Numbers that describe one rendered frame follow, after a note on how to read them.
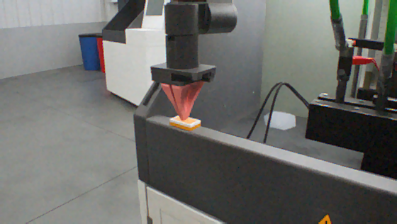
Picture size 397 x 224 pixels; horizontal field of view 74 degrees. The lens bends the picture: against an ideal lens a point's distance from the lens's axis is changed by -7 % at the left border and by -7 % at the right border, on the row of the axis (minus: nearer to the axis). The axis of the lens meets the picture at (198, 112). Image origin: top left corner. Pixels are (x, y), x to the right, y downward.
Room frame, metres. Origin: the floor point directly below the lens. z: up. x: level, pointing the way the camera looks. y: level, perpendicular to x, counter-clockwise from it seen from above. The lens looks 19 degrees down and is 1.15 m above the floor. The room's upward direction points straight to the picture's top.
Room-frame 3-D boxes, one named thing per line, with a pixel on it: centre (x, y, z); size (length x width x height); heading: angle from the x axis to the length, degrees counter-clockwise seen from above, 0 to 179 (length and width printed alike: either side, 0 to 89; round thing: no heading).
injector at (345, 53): (0.54, -0.29, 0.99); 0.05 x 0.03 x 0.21; 143
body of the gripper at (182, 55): (0.49, 0.03, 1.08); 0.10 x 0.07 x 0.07; 53
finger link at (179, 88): (0.50, 0.04, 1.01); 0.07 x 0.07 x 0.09; 53
